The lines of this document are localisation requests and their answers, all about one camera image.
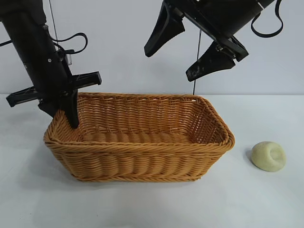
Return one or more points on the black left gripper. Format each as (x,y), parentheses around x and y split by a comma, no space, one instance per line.
(40,61)

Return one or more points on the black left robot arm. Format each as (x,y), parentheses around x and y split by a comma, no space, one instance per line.
(21,10)

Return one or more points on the woven tan wicker basket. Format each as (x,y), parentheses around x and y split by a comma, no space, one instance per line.
(142,154)

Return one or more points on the pale round egg yolk pastry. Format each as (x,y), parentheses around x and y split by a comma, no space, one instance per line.
(263,155)

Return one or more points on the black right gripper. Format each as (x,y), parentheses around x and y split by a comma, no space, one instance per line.
(221,16)

